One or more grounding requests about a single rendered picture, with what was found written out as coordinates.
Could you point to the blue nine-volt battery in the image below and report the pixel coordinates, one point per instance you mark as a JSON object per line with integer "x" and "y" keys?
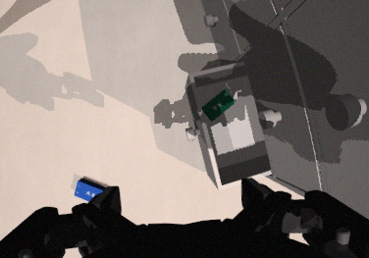
{"x": 87, "y": 190}

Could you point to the grey chest of drawers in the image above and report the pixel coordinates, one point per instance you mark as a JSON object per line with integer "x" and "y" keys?
{"x": 280, "y": 20}

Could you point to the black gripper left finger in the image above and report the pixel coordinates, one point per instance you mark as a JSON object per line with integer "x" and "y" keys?
{"x": 46, "y": 229}

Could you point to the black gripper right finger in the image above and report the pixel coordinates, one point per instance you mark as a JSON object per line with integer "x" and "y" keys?
{"x": 345, "y": 233}

